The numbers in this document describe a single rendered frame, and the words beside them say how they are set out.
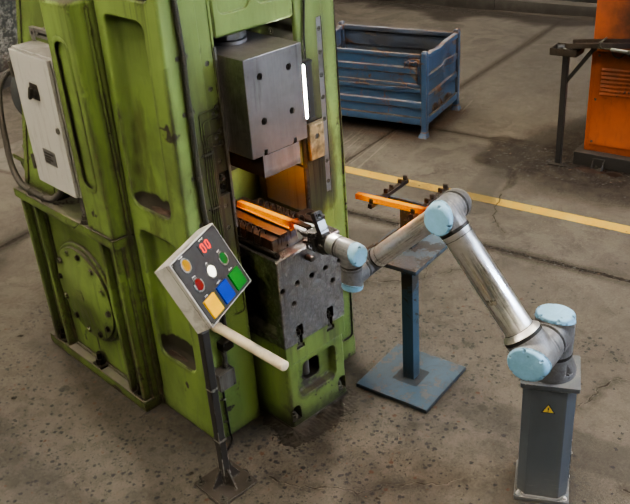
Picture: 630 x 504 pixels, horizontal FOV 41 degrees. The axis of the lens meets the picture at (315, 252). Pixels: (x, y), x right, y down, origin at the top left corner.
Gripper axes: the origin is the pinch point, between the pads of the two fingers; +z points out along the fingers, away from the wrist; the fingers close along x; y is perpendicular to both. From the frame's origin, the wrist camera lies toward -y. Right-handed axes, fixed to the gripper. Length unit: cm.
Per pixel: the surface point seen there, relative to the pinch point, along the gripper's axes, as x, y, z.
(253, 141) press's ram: -16.2, -41.9, 3.4
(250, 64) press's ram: -14, -72, 4
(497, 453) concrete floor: 34, 101, -83
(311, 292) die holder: 2.1, 34.0, -3.5
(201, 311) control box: -69, -1, -23
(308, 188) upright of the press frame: 23.2, -2.7, 17.1
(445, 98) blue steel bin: 350, 88, 196
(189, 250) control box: -61, -17, -9
